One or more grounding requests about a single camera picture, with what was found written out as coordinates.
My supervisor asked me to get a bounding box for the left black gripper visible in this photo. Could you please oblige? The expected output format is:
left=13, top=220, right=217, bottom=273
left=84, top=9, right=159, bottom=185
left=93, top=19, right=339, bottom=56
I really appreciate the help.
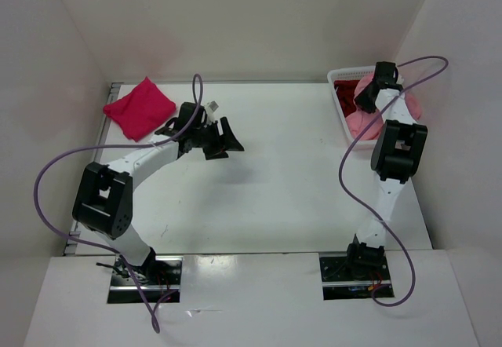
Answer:
left=191, top=117, right=244, bottom=160

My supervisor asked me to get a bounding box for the light pink t shirt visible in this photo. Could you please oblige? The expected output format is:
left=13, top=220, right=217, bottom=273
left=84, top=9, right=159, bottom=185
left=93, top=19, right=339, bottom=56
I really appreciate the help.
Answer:
left=346, top=72, right=422, bottom=141

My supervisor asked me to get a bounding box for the magenta t shirt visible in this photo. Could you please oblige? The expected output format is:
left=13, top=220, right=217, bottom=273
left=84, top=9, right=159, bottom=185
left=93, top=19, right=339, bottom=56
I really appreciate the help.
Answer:
left=103, top=77, right=176, bottom=142

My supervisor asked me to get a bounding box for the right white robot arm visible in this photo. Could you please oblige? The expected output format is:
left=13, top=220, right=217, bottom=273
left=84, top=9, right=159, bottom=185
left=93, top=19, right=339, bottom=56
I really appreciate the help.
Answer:
left=344, top=87, right=428, bottom=280

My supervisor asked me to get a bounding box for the dark red t shirt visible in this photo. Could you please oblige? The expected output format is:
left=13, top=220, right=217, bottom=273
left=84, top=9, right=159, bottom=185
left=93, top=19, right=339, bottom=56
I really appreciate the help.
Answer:
left=333, top=80, right=359, bottom=122

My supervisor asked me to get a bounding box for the white plastic laundry basket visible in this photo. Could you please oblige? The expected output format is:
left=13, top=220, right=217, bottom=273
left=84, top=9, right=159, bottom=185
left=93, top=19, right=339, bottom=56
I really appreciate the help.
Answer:
left=326, top=65, right=426, bottom=152

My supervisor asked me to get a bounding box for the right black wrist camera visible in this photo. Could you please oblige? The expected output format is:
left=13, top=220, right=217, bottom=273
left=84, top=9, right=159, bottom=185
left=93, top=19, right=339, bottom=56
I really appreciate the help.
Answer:
left=372, top=61, right=403, bottom=90

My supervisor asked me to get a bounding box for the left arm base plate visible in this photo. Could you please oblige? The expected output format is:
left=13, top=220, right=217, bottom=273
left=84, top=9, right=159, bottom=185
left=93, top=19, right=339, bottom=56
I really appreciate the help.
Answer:
left=105, top=256, right=183, bottom=305

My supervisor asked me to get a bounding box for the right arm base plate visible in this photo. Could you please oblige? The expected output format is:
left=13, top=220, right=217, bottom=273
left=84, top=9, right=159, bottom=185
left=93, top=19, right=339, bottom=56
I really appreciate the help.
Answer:
left=319, top=254, right=395, bottom=301

